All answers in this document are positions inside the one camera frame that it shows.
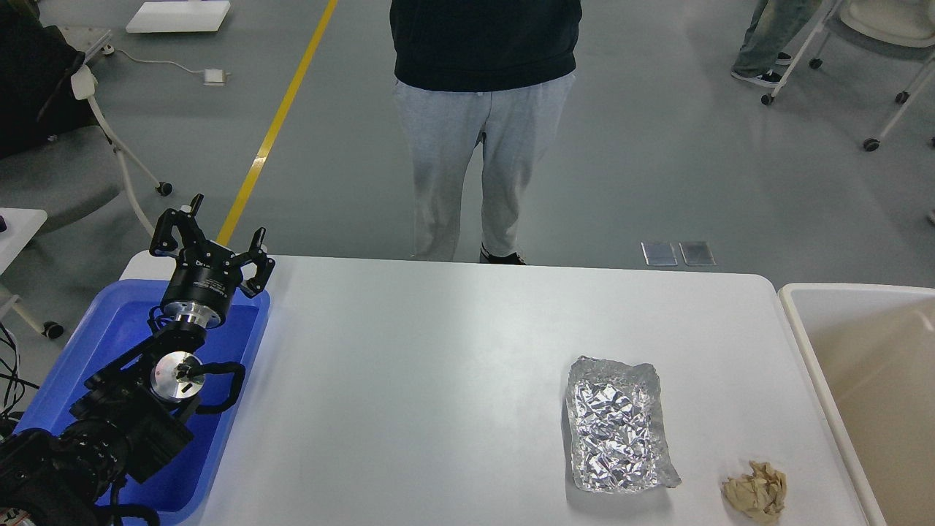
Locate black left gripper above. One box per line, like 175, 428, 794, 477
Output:
150, 194, 276, 323

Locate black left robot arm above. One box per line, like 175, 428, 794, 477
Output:
2, 194, 276, 525

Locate grey office chair left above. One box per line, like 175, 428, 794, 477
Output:
1, 1, 154, 234

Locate white side table left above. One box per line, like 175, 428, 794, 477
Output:
0, 208, 64, 340

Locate blue plastic bin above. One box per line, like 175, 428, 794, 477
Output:
16, 279, 271, 525

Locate white flat board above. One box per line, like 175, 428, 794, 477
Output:
126, 1, 231, 34

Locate person in grey trousers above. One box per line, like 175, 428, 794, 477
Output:
389, 1, 582, 265

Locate left metal floor plate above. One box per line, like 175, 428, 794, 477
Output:
641, 242, 680, 267

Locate metal floor plate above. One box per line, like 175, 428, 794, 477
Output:
641, 242, 680, 267
679, 242, 717, 267

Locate crumpled aluminium foil tray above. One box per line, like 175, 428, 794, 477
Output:
565, 356, 682, 494

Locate right metal floor plate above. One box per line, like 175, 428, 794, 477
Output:
679, 242, 717, 267

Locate crumpled brown paper ball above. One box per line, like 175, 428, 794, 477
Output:
721, 460, 788, 525

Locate beige plastic bin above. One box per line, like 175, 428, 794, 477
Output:
778, 283, 934, 525

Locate white wheeled chair right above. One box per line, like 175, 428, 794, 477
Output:
761, 1, 934, 153

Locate white power adapter with cable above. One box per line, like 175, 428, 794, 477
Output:
102, 45, 229, 86

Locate black cables left edge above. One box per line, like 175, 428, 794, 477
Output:
0, 325, 39, 421

